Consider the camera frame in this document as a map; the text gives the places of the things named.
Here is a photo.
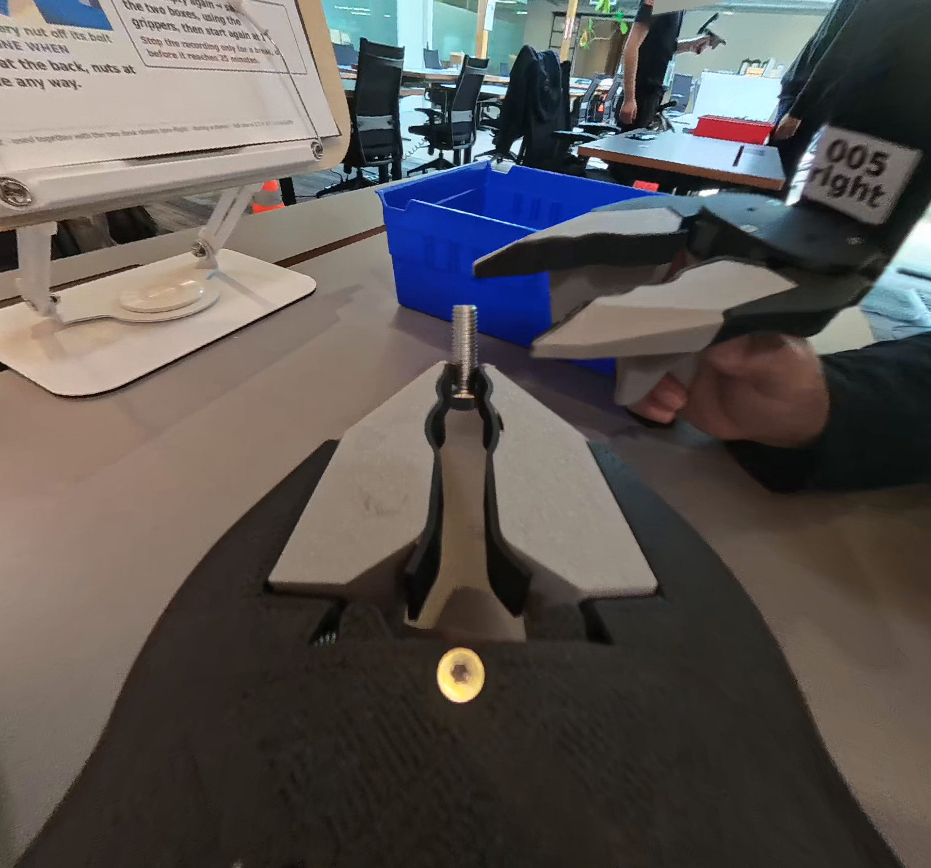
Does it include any steel hex bolt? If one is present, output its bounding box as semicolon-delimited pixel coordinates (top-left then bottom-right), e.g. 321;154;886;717
445;304;482;403

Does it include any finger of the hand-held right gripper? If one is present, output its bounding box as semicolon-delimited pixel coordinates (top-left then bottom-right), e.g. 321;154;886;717
530;259;800;409
471;197;695;325

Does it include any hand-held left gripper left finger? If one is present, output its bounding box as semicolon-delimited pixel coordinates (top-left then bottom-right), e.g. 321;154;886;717
268;362;446;629

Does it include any blue plastic bin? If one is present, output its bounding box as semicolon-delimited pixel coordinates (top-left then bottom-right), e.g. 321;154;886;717
374;161;674;378

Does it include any person's right hand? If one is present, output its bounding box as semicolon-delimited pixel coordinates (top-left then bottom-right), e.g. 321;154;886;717
627;333;832;443

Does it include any black office chair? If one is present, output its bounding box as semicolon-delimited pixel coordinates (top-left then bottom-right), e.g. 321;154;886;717
342;39;405;185
407;55;492;169
498;46;605;174

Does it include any red plastic bin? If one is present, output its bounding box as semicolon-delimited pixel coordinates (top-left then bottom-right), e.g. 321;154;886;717
691;115;775;145

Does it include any black jacket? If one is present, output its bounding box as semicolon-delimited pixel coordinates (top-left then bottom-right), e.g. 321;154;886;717
497;46;574;156

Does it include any person's right forearm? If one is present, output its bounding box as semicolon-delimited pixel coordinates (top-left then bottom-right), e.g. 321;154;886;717
727;333;931;494

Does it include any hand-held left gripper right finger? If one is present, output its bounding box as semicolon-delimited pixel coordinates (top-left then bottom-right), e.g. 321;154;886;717
480;365;659;636

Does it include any wooden backing board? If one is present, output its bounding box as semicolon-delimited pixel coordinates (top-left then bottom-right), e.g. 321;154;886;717
280;0;352;171

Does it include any green paper decoration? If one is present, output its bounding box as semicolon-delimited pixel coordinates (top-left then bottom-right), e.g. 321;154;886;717
578;0;632;47

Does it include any wooden office desk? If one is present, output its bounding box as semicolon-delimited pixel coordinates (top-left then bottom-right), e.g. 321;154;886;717
578;129;790;193

